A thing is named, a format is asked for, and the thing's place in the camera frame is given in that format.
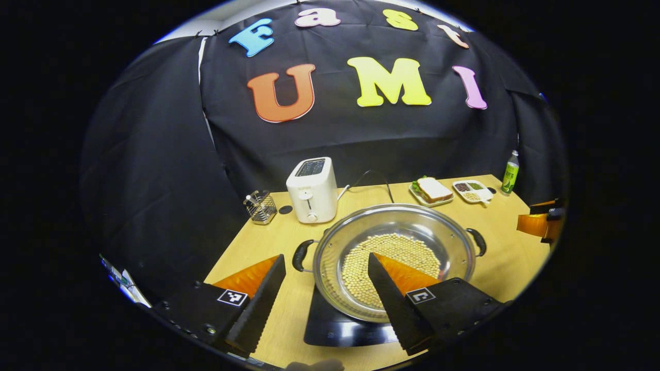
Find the heap of soybeans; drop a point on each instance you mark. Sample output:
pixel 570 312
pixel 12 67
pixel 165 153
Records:
pixel 361 263

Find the white rectangular plate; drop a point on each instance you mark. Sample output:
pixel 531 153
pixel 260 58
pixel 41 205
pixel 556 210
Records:
pixel 428 203

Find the green drink bottle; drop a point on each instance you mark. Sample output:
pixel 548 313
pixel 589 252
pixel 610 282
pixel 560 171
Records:
pixel 510 178

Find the white divided dish with beans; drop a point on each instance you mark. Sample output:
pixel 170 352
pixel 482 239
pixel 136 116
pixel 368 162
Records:
pixel 472 191

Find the black induction cooktop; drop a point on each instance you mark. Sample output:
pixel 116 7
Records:
pixel 335 330

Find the sandwich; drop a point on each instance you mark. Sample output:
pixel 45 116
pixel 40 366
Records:
pixel 433 189

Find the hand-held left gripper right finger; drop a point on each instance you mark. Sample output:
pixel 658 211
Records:
pixel 392 304

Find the white toaster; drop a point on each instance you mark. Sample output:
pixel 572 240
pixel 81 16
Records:
pixel 312 190

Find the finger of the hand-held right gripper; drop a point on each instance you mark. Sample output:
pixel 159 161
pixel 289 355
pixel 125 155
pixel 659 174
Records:
pixel 544 207
pixel 533 225

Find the stainless steel pot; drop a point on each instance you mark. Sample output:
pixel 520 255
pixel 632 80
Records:
pixel 392 221

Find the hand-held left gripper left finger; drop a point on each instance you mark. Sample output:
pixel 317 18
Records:
pixel 260 304

